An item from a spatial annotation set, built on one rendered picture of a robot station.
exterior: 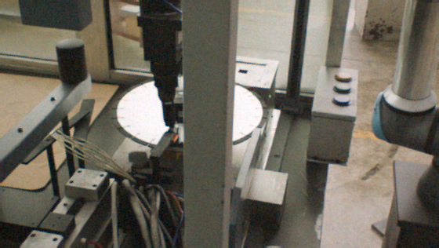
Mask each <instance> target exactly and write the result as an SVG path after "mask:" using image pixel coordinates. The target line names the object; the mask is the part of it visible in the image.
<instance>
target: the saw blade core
mask: <svg viewBox="0 0 439 248"><path fill-rule="evenodd" d="M178 83H179V85H178V86H177V87H181V88H183V77H179V78H178ZM144 86H145V87H144ZM250 95H253V94H252V93H250V92H249V91H248V90H246V89H244V88H242V87H240V86H237V85H235V91H234V127H233V141H234V140H237V139H239V138H241V137H243V136H246V134H248V133H250V132H251V131H252V130H254V128H256V127H257V125H258V124H259V122H260V120H261V115H262V109H261V104H260V102H259V101H258V99H257V98H256V97H255V96H252V97H248V96H250ZM122 109H124V110H122ZM117 116H118V120H119V122H120V123H121V124H122V126H123V128H125V129H126V130H127V131H128V132H129V133H131V134H132V135H133V136H134V137H137V138H139V139H141V140H144V141H146V142H149V144H158V142H159V141H160V139H161V137H162V135H163V133H164V132H168V133H173V134H177V135H178V138H177V139H176V142H175V144H171V143H170V144H169V146H170V145H171V146H170V147H176V148H183V120H181V119H179V124H176V126H175V128H174V129H171V128H169V127H166V126H165V122H163V110H162V106H161V101H160V100H159V99H158V89H157V88H155V87H154V82H151V83H148V84H143V85H142V86H139V87H137V88H135V89H133V90H132V91H130V92H129V93H128V94H127V95H126V96H125V97H124V98H123V99H122V100H121V102H120V104H119V105H118V110H117ZM241 133H242V134H241ZM137 134H138V135H137ZM152 141H153V142H152Z"/></svg>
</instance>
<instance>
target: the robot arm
mask: <svg viewBox="0 0 439 248"><path fill-rule="evenodd" d="M437 67H439V0H407V2H406V6H405V14H404V19H403V24H402V29H401V38H400V43H399V48H398V52H397V61H396V66H395V71H394V80H393V83H392V84H390V85H388V87H386V88H385V90H384V91H382V92H380V93H379V95H378V96H377V98H376V101H375V103H374V106H373V113H372V120H371V126H372V133H373V135H374V136H375V137H376V138H377V139H379V140H383V141H386V142H387V143H388V144H395V145H398V146H401V147H403V148H408V149H411V150H414V151H420V152H423V153H426V154H428V155H432V156H433V158H432V160H431V163H430V164H429V165H428V167H427V168H426V169H425V171H424V172H423V174H422V175H421V176H420V178H419V180H418V186H417V193H418V195H419V197H420V199H421V200H422V201H423V202H424V203H425V204H426V205H428V206H429V207H430V208H432V209H434V210H436V211H438V212H439V105H436V103H437V96H436V94H435V92H434V91H433V90H432V86H433V83H434V77H435V74H436V70H437Z"/></svg>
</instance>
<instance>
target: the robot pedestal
mask: <svg viewBox="0 0 439 248"><path fill-rule="evenodd" d="M427 167H428V165H424V164H418V163H414V162H404V161H398V160H394V162H393V177H394V195H393V198H392V202H391V206H390V212H389V215H388V219H387V222H386V227H385V232H384V235H383V241H382V245H381V248H439V212H438V211H436V210H434V209H432V208H430V207H429V206H428V205H426V204H425V203H424V202H423V201H422V200H421V199H420V197H419V195H418V193H417V186H418V180H419V178H420V176H421V175H422V174H423V172H424V171H425V169H426V168H427Z"/></svg>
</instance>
